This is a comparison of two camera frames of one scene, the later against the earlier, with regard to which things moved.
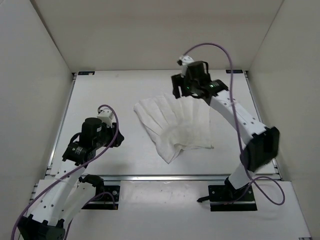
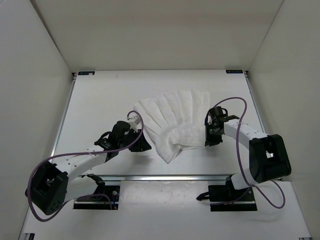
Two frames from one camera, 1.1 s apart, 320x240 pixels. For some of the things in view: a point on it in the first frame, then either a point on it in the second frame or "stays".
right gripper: [178, 82] -> [210, 141]
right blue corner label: [234, 71] stays
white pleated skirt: [176, 123] stays
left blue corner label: [86, 73] stays
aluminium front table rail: [157, 178] stays
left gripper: [119, 139] -> [143, 144]
